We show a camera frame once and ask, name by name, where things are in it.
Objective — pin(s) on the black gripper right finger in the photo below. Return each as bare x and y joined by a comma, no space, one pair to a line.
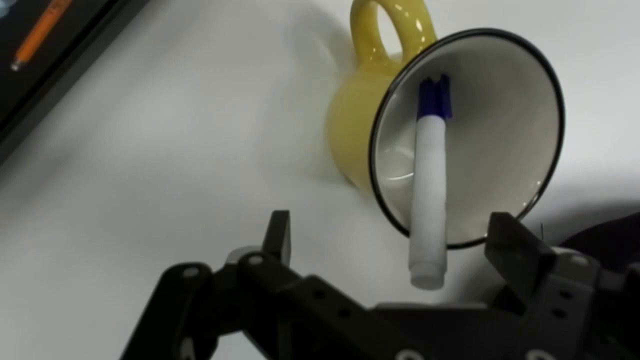
573,306

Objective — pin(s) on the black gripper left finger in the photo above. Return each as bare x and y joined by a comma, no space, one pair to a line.
266,306

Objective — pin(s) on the white marker with blue cap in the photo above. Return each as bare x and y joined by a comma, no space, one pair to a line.
429,201

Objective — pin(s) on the yellow enamel cup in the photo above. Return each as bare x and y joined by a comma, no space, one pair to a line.
500,132

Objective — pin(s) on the black backpack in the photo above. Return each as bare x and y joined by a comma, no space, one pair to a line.
610,240

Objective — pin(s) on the flat black case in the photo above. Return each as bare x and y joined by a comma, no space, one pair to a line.
47,72

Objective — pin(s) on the orange pencil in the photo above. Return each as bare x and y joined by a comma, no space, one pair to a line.
41,33

